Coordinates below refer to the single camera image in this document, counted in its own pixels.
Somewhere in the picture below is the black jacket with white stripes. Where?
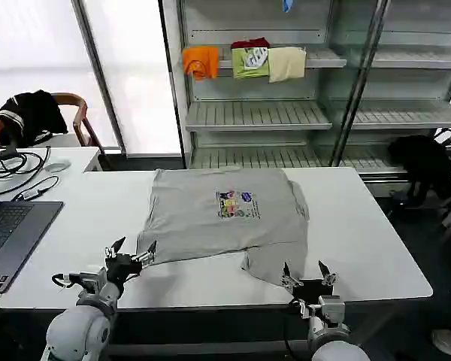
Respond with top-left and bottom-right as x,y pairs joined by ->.
0,89 -> 69,148

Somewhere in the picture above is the brown wooden chair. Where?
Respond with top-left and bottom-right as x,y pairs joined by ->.
0,92 -> 99,148

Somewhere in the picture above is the grey metal shelf rack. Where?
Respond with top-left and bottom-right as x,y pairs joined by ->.
159,0 -> 349,171
329,0 -> 451,186

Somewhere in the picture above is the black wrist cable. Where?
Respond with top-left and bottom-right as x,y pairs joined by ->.
283,296 -> 313,356
51,273 -> 84,290

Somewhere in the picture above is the grey round mouse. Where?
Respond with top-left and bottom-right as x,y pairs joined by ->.
44,159 -> 72,174

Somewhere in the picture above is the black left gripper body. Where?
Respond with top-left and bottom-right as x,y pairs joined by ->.
104,253 -> 143,291

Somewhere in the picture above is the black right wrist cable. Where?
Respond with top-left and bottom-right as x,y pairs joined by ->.
283,296 -> 313,356

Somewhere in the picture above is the coiled black cable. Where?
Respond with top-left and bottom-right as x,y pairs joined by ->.
0,145 -> 53,181

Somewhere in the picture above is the person's shoe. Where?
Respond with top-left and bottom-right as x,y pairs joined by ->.
431,328 -> 451,356

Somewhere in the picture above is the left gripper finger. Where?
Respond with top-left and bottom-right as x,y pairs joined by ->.
132,240 -> 158,266
104,236 -> 127,259

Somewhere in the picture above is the grey window frame post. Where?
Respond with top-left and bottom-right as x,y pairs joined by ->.
71,0 -> 129,156

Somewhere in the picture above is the black cable with adapter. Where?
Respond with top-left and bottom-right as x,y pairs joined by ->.
0,175 -> 62,203

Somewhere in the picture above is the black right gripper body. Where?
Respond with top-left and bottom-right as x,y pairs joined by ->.
292,278 -> 337,304

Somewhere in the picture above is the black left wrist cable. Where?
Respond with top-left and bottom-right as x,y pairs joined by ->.
51,273 -> 84,290

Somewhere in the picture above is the grey printed t-shirt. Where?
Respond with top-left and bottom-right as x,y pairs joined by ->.
135,167 -> 310,290

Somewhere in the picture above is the dark grey laptop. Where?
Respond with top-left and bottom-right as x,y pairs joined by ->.
0,187 -> 65,294

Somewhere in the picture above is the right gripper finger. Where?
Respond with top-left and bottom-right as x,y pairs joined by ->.
280,261 -> 304,292
318,259 -> 340,287

